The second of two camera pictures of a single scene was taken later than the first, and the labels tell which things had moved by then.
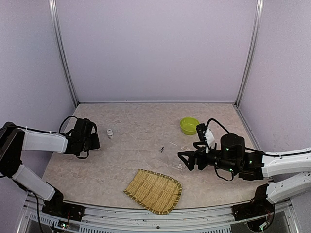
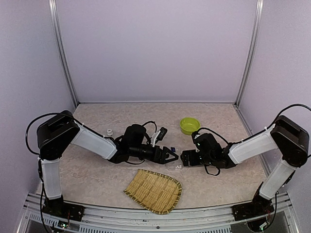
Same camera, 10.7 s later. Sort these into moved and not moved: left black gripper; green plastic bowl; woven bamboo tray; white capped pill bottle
Moved: left black gripper
Not moved: green plastic bowl; woven bamboo tray; white capped pill bottle
